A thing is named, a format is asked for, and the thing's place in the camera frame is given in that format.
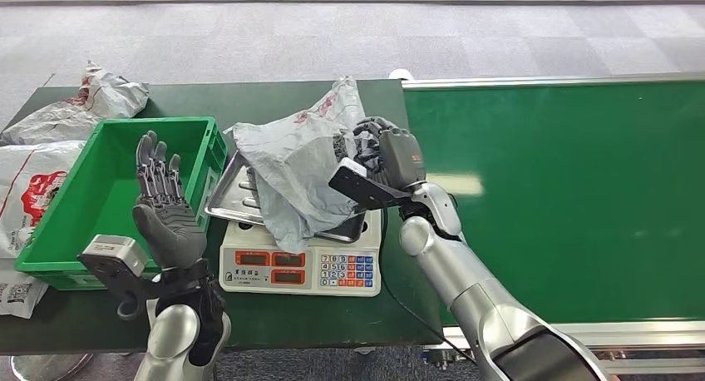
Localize round metal stand base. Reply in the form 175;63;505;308
8;353;96;381

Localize green conveyor belt machine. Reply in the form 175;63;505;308
401;72;705;375

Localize green plastic crate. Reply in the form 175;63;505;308
13;116;229;291

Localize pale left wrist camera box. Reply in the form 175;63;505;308
76;234;162;320

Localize grey poly mailer package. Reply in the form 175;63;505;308
224;75;368;255

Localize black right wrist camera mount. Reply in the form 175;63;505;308
328;157;415;212

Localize steel scale tray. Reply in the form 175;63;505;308
204;149;368;245

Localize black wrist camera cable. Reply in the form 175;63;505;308
377;206;478;366

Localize white mailer bag red print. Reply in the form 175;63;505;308
0;140;88;260

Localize crumpled grey mailer bag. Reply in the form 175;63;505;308
0;60;150;147

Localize white electronic scale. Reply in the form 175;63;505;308
218;208;383;298

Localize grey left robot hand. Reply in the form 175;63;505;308
131;130;209;271

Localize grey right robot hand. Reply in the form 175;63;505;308
352;116;428;190

